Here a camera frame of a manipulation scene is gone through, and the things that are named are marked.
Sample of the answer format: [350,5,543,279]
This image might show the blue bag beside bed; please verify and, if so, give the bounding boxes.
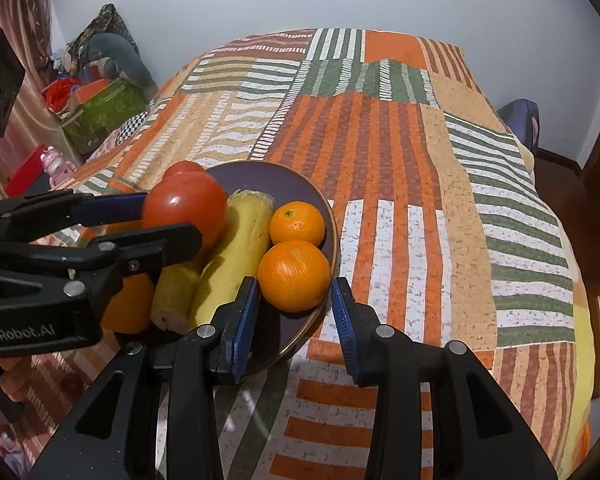
[497,100,540,153]

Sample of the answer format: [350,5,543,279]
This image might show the small red tomato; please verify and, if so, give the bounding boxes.
[162,160,208,181]

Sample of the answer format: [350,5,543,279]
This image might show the red gift box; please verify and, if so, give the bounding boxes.
[2,144,51,198]

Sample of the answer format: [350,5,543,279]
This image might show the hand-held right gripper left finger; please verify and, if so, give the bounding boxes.
[27,276,261,480]

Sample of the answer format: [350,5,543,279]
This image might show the large orange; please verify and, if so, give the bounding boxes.
[100,272,156,335]
[256,240,332,313]

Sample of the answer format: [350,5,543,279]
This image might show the large red tomato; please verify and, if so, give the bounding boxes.
[141,172,229,253]

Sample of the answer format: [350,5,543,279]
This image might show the orange box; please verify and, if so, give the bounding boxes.
[70,78,123,111]

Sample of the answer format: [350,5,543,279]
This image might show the purple plate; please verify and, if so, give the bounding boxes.
[145,160,338,378]

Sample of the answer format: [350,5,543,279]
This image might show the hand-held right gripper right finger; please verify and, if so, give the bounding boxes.
[330,277,558,480]

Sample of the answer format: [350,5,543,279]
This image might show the striped patchwork blanket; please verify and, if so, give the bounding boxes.
[10,27,596,480]

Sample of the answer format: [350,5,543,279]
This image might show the small orange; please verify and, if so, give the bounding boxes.
[270,201,327,248]

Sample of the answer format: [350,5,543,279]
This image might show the dark patterned cushion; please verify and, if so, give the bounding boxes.
[67,3,141,61]

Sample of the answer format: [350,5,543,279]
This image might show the green storage box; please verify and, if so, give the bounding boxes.
[60,82,148,156]

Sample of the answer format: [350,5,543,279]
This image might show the yellow-green sugarcane piece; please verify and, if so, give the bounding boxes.
[150,260,206,335]
[187,189,276,328]

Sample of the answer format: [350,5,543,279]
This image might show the red bag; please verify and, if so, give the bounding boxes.
[42,78,81,113]

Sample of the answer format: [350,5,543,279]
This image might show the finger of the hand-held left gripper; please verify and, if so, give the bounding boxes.
[0,221,204,287]
[0,190,154,243]

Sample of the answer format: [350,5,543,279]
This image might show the pink toy figure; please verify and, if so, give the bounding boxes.
[40,146,78,188]

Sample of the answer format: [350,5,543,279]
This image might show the striped brown curtain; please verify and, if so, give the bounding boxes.
[0,0,56,196]

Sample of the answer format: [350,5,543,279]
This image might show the black-white checkered cloth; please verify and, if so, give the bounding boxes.
[115,108,148,143]

